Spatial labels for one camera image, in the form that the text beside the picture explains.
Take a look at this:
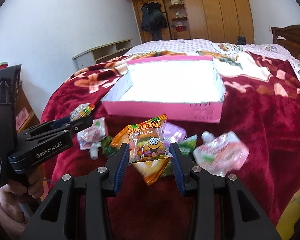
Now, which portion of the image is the black hanging coat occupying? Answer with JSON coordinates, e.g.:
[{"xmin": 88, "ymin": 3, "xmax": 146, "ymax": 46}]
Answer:
[{"xmin": 140, "ymin": 2, "xmax": 168, "ymax": 41}]

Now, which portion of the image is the burger gummy packet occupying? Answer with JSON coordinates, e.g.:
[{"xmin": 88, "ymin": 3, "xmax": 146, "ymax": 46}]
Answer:
[{"xmin": 127, "ymin": 114, "xmax": 172, "ymax": 164}]

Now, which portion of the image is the wooden wardrobe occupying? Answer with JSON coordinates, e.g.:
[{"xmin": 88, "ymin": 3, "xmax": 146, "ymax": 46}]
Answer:
[{"xmin": 131, "ymin": 0, "xmax": 254, "ymax": 44}]

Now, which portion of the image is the orange snack packet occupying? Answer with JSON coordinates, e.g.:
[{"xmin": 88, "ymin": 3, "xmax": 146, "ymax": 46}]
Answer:
[{"xmin": 110, "ymin": 127, "xmax": 169, "ymax": 186}]

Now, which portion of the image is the pink cardboard box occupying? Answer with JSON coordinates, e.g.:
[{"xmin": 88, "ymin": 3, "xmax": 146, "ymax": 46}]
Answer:
[{"xmin": 101, "ymin": 55, "xmax": 226, "ymax": 123}]

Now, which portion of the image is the left hand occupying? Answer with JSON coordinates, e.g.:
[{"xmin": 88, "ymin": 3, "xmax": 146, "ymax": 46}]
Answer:
[{"xmin": 0, "ymin": 165, "xmax": 45, "ymax": 203}]

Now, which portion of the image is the white low shelf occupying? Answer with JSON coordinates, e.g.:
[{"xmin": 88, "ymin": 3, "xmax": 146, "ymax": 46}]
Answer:
[{"xmin": 72, "ymin": 39, "xmax": 132, "ymax": 70}]

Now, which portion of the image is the red floral blanket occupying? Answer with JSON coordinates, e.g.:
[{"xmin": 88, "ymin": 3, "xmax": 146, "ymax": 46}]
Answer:
[{"xmin": 42, "ymin": 55, "xmax": 300, "ymax": 236}]

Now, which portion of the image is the dark wooden headboard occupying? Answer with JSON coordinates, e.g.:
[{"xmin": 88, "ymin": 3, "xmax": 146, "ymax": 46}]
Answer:
[{"xmin": 271, "ymin": 25, "xmax": 300, "ymax": 61}]

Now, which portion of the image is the small colourful gummy packet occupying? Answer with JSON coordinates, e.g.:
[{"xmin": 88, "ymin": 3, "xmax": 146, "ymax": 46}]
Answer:
[{"xmin": 69, "ymin": 103, "xmax": 95, "ymax": 121}]

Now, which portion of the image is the pink peach jelly pouch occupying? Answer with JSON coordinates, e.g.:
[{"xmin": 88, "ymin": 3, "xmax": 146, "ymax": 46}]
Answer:
[{"xmin": 77, "ymin": 117, "xmax": 107, "ymax": 160}]

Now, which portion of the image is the purple jelly cup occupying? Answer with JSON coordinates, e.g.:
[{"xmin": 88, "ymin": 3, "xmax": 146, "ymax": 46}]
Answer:
[{"xmin": 163, "ymin": 122, "xmax": 187, "ymax": 150}]

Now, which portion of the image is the green snack packet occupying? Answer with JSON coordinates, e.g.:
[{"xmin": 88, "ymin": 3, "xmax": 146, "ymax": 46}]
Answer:
[{"xmin": 161, "ymin": 134, "xmax": 198, "ymax": 177}]

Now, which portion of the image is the purple patterned bed sheet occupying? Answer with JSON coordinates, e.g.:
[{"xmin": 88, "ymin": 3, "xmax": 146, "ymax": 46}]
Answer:
[{"xmin": 125, "ymin": 38, "xmax": 300, "ymax": 81}]

